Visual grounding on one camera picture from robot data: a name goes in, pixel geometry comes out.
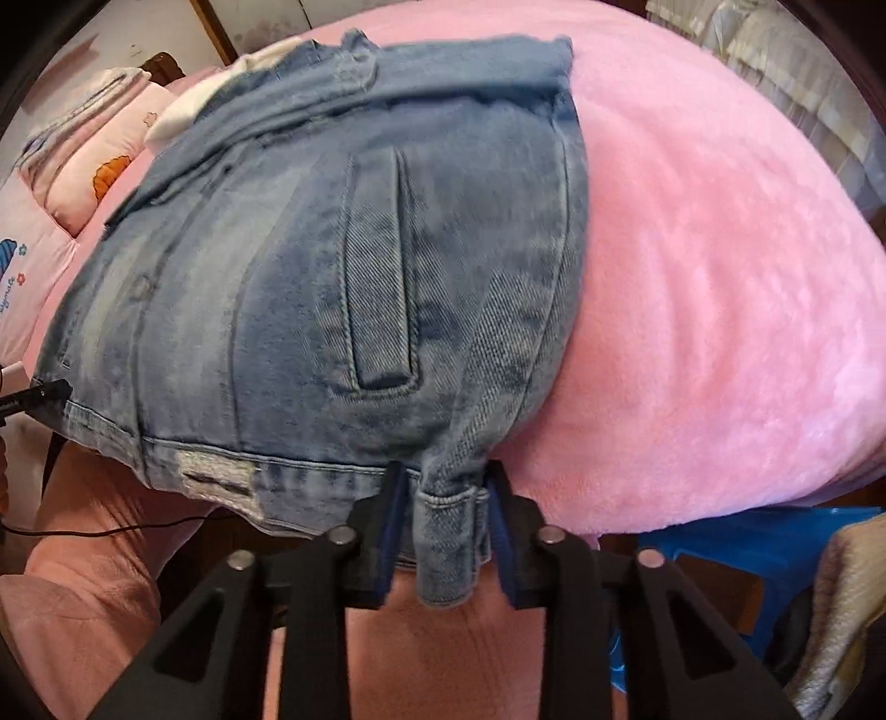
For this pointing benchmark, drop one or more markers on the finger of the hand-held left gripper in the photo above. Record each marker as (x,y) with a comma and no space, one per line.
(41,398)

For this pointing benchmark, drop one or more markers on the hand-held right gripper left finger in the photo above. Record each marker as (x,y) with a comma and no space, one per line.
(394,512)

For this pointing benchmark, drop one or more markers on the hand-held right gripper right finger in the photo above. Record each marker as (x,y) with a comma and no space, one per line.
(502,554)

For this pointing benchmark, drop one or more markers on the blue denim jacket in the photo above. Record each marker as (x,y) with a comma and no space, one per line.
(277,311)

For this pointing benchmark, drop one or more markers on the pink cartoon print pillow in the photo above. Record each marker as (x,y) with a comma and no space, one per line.
(28,291)

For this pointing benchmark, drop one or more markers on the person's pink fleece pants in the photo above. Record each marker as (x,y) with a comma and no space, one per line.
(90,595)

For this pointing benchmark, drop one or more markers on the blue plastic stool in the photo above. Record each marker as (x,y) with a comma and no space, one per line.
(727,547)

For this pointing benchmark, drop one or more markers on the pink cartoon pillows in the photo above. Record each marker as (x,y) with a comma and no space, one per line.
(90,159)

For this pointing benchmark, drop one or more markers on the white garment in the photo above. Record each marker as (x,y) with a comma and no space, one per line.
(180,114)

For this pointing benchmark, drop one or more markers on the pink fleece bed blanket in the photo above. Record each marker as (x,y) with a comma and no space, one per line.
(727,311)

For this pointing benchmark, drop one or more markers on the dark wooden headboard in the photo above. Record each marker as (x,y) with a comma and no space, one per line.
(163,69)

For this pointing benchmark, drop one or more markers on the beige knit cloth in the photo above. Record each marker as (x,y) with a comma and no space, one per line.
(851,609)

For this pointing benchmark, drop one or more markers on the floral sliding door wardrobe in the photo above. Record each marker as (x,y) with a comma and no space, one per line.
(277,21)

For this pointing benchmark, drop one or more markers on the white lace covered furniture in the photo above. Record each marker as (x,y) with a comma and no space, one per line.
(782,55)

